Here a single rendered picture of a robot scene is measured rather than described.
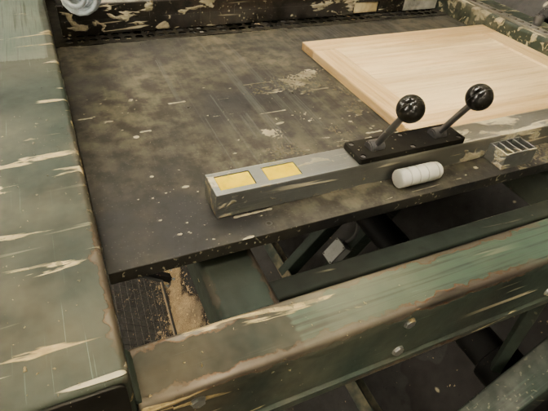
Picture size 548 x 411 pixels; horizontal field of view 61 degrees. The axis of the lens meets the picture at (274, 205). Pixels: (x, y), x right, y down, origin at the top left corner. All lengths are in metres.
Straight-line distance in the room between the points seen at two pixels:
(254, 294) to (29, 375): 0.29
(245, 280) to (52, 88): 0.39
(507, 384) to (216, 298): 0.84
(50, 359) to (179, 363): 0.11
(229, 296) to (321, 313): 0.15
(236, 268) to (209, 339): 0.19
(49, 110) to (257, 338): 0.42
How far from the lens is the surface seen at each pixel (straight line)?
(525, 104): 1.07
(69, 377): 0.39
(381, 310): 0.49
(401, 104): 0.64
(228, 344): 0.45
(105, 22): 1.23
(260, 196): 0.64
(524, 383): 1.26
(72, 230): 0.50
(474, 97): 0.72
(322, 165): 0.68
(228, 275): 0.61
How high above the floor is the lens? 2.00
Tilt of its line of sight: 43 degrees down
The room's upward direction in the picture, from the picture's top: 65 degrees counter-clockwise
